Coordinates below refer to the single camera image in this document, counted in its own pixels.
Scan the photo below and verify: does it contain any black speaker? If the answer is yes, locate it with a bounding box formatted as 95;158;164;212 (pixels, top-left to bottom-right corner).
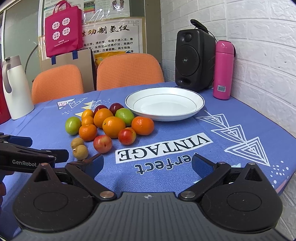
175;19;216;92

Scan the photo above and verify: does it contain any orange chair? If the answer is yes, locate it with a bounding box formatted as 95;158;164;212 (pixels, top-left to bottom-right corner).
32;64;84;104
96;53;165;90

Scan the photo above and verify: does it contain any brown longan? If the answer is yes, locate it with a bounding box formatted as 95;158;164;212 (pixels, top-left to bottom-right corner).
70;138;84;150
73;145;89;161

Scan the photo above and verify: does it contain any blue printed tablecloth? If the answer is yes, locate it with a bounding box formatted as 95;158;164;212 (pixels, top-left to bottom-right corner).
0;81;296;241

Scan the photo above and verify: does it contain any pink thermos bottle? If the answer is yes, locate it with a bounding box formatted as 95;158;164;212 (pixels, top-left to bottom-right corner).
213;40;236;100

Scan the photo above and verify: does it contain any dark red plum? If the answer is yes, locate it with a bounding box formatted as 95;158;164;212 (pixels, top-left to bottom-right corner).
109;103;123;116
94;104;108;114

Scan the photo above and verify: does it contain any large orange with navel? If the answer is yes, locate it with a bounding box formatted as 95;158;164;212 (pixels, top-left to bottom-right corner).
102;116;125;138

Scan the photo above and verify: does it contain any small kumquat orange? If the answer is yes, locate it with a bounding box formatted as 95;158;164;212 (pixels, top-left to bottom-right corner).
81;109;94;120
81;116;94;126

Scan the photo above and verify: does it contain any red peach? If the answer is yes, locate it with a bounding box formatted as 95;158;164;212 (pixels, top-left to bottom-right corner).
118;128;137;146
93;135;112;154

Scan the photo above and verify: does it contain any green plum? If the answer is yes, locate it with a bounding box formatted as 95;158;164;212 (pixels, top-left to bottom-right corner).
65;116;81;136
115;108;134;126

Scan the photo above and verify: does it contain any person's left hand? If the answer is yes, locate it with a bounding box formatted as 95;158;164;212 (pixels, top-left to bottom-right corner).
0;170;14;205

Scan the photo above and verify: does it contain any white ceramic plate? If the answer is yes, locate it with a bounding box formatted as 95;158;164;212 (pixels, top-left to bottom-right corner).
125;87;205;122

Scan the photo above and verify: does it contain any white chinese text poster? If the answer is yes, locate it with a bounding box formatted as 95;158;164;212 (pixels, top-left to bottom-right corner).
82;17;147;54

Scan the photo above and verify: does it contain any mandarin orange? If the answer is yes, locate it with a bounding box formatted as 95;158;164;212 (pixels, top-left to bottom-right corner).
79;124;97;142
132;116;154;136

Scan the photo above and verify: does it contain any white thermos jug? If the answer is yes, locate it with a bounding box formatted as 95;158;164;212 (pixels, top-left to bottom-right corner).
2;55;34;120

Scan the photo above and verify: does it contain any right orange chair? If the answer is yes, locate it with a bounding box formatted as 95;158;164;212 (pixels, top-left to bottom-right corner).
96;53;165;90

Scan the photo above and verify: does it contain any pink tote bag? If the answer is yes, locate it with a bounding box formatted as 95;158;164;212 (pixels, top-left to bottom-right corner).
45;1;83;58

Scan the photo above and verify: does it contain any left orange chair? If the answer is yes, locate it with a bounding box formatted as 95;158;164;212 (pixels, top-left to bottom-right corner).
32;64;84;104

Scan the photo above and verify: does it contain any yellow snack bag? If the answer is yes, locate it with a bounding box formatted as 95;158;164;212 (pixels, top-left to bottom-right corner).
94;51;126;67

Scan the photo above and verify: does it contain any brown paper bag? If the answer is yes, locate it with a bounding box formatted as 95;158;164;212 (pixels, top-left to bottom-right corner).
41;49;96;92

